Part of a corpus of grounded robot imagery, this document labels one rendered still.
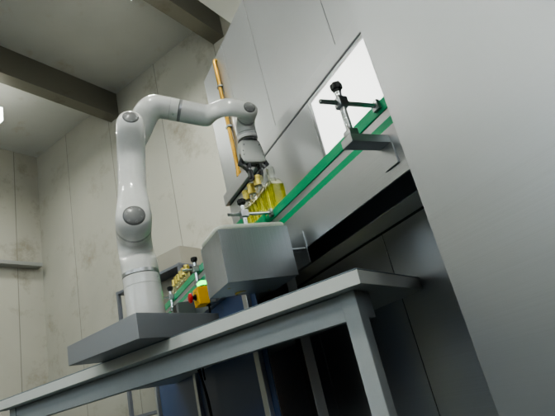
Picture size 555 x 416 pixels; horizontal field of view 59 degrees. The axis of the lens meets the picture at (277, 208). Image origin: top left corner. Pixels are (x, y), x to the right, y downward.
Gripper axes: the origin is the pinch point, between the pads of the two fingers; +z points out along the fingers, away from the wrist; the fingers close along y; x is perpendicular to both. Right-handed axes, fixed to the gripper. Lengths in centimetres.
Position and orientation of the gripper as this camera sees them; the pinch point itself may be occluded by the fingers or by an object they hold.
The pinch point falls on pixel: (256, 176)
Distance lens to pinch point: 191.7
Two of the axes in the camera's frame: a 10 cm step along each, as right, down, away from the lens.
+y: -8.8, 0.3, -4.8
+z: 2.2, 9.1, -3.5
